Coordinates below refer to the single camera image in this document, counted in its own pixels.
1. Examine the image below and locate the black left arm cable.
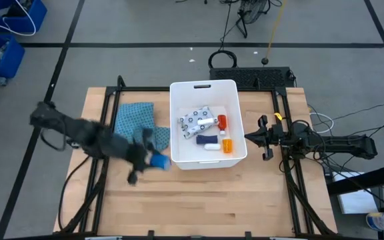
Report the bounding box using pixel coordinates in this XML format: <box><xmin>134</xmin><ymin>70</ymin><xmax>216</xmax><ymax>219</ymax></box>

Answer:
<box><xmin>39</xmin><ymin>128</ymin><xmax>68</xmax><ymax>153</ymax></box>

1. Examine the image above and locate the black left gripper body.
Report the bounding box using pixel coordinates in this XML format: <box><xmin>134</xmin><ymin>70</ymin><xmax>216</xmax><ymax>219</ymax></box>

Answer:
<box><xmin>124</xmin><ymin>138</ymin><xmax>153</xmax><ymax>171</ymax></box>

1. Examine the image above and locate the orange pill bottle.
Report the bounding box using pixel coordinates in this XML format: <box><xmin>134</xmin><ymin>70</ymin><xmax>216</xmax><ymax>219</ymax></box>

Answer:
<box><xmin>221</xmin><ymin>138</ymin><xmax>234</xmax><ymax>155</ymax></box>

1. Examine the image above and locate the teal patterned cloth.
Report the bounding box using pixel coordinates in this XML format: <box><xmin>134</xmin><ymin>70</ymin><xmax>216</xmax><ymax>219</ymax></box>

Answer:
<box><xmin>113</xmin><ymin>101</ymin><xmax>172</xmax><ymax>153</ymax></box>

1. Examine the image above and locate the yellow hanging cord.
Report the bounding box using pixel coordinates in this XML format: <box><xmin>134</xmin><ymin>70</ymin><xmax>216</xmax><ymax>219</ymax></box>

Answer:
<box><xmin>261</xmin><ymin>0</ymin><xmax>288</xmax><ymax>65</ymax></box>

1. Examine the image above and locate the black wire fan stand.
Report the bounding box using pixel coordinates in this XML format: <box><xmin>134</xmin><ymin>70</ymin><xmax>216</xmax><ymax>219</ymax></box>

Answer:
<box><xmin>235</xmin><ymin>0</ymin><xmax>270</xmax><ymax>39</ymax></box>

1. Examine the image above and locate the white cardboard box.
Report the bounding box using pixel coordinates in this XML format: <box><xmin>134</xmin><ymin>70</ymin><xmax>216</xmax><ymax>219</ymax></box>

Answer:
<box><xmin>331</xmin><ymin>171</ymin><xmax>379</xmax><ymax>215</ymax></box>

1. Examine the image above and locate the white perforated plastic basket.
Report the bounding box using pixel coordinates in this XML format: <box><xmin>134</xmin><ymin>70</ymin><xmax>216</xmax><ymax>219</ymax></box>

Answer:
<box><xmin>169</xmin><ymin>79</ymin><xmax>249</xmax><ymax>171</ymax></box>

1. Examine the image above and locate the navy bandage roll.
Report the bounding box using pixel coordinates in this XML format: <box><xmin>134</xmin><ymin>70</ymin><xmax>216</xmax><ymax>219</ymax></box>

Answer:
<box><xmin>195</xmin><ymin>134</ymin><xmax>219</xmax><ymax>145</ymax></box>

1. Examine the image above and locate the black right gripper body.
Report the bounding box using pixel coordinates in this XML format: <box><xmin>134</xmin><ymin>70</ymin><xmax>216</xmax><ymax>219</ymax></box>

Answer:
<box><xmin>267</xmin><ymin>123</ymin><xmax>293</xmax><ymax>153</ymax></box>

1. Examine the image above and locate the blue bandage roll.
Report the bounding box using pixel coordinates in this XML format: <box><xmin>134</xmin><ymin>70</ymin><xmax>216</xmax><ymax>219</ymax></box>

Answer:
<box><xmin>149</xmin><ymin>153</ymin><xmax>173</xmax><ymax>171</ymax></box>

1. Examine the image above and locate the red bottle with white cap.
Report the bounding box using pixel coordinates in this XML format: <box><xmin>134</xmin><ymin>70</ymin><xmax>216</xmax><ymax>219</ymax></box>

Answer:
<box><xmin>217</xmin><ymin>114</ymin><xmax>229</xmax><ymax>136</ymax></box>

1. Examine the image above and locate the black metal table frame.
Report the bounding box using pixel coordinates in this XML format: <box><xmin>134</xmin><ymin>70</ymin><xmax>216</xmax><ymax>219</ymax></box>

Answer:
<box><xmin>57</xmin><ymin>75</ymin><xmax>339</xmax><ymax>240</ymax></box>

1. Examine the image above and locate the small white cylinder tube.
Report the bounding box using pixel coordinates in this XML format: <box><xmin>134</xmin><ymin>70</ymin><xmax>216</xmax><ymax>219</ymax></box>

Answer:
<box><xmin>196</xmin><ymin>117</ymin><xmax>215</xmax><ymax>127</ymax></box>

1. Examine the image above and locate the blue storage bin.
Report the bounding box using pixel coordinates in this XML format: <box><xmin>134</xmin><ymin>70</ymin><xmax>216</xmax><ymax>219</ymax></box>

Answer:
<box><xmin>0</xmin><ymin>35</ymin><xmax>26</xmax><ymax>80</ymax></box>
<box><xmin>0</xmin><ymin>0</ymin><xmax>49</xmax><ymax>34</ymax></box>

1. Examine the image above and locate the white wipes canister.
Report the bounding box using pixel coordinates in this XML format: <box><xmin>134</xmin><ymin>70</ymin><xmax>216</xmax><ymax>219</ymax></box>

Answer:
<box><xmin>365</xmin><ymin>211</ymin><xmax>384</xmax><ymax>232</ymax></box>

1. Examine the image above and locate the white circle-print package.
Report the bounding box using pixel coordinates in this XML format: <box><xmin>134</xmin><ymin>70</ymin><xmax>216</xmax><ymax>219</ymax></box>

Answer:
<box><xmin>177</xmin><ymin>105</ymin><xmax>220</xmax><ymax>140</ymax></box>

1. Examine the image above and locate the black perforated panel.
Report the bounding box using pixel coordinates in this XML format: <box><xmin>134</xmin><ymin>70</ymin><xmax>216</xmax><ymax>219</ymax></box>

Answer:
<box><xmin>209</xmin><ymin>66</ymin><xmax>295</xmax><ymax>90</ymax></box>

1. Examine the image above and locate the black coiled cable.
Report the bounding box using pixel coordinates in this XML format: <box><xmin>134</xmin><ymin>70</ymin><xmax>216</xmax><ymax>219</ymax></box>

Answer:
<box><xmin>207</xmin><ymin>49</ymin><xmax>239</xmax><ymax>70</ymax></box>

